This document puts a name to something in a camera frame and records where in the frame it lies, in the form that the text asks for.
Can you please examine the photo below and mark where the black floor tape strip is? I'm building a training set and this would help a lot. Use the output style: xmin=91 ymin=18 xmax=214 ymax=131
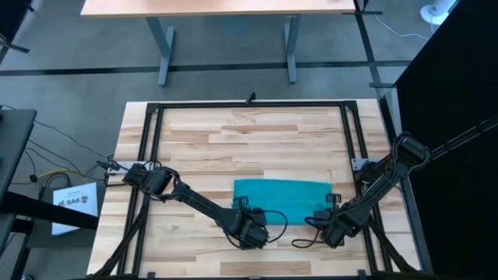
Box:
xmin=0 ymin=61 xmax=413 ymax=77

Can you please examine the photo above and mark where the grey desk leg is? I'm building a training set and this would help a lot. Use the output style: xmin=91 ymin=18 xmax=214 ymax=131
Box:
xmin=282 ymin=14 xmax=303 ymax=86
xmin=146 ymin=16 xmax=177 ymax=87

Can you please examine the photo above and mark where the large black partition panel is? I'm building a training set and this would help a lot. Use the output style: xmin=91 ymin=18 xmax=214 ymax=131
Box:
xmin=395 ymin=0 xmax=498 ymax=280

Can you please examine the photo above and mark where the black aluminium table frame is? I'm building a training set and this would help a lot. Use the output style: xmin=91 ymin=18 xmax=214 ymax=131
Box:
xmin=88 ymin=100 xmax=421 ymax=280

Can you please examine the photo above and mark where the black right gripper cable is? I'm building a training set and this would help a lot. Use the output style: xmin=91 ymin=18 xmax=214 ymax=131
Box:
xmin=290 ymin=216 xmax=327 ymax=250

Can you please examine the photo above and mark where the white floor fan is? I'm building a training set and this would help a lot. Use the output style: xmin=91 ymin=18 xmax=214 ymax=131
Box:
xmin=419 ymin=0 xmax=461 ymax=26

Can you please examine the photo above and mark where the light wood desk top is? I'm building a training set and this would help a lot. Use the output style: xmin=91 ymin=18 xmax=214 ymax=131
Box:
xmin=80 ymin=0 xmax=357 ymax=19

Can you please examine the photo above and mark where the black floor cable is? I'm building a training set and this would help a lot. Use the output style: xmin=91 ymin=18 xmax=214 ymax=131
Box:
xmin=0 ymin=103 xmax=112 ymax=161

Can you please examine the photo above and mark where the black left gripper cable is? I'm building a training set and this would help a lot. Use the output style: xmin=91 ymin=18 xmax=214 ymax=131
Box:
xmin=252 ymin=208 xmax=289 ymax=250

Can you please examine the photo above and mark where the dark metal floor rail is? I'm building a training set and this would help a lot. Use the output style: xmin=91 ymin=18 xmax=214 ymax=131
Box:
xmin=341 ymin=0 xmax=396 ymax=103

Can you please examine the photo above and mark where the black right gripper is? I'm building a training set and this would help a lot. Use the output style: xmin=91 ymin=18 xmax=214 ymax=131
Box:
xmin=312 ymin=192 xmax=353 ymax=250

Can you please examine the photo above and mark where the white power cable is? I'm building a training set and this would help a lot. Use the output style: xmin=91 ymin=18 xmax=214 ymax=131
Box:
xmin=365 ymin=2 xmax=431 ymax=42

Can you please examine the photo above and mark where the white paper sign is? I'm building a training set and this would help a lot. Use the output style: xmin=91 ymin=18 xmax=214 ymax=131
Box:
xmin=51 ymin=181 xmax=100 ymax=236

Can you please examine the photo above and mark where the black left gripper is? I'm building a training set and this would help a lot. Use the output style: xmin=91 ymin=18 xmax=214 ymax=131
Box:
xmin=227 ymin=195 xmax=271 ymax=251

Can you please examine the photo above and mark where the teal terry towel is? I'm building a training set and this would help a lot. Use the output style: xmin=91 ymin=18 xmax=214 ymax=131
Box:
xmin=233 ymin=178 xmax=334 ymax=226

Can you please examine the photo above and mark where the black stand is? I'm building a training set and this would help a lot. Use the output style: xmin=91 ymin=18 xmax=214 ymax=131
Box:
xmin=0 ymin=0 xmax=34 ymax=63

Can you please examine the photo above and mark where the dark side desk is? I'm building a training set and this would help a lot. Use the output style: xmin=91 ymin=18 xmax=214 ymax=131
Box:
xmin=0 ymin=108 xmax=38 ymax=203

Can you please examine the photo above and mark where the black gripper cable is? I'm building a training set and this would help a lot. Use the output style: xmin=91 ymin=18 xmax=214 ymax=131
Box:
xmin=290 ymin=216 xmax=327 ymax=250
xmin=252 ymin=208 xmax=289 ymax=250

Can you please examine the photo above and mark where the yellow cable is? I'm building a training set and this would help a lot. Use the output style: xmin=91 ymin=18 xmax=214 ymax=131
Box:
xmin=9 ymin=168 xmax=89 ymax=186

